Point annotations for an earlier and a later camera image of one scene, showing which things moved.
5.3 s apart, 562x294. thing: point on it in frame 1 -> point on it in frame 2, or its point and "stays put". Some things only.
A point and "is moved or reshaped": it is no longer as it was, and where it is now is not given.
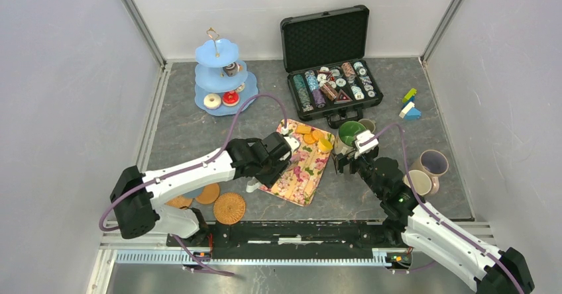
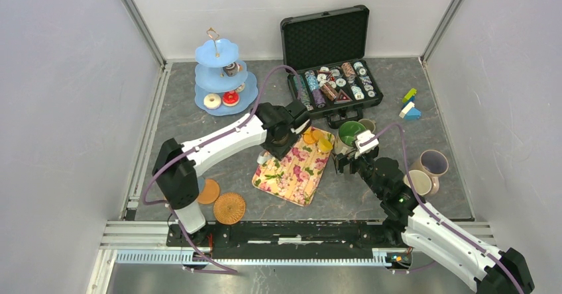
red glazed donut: [230, 98] stays put
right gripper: [352, 157] stays put
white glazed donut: [212, 101] stays put
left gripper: [268, 180] -> [279, 152]
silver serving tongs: [252, 185] is moved or reshaped
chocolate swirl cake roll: [231, 69] stays put
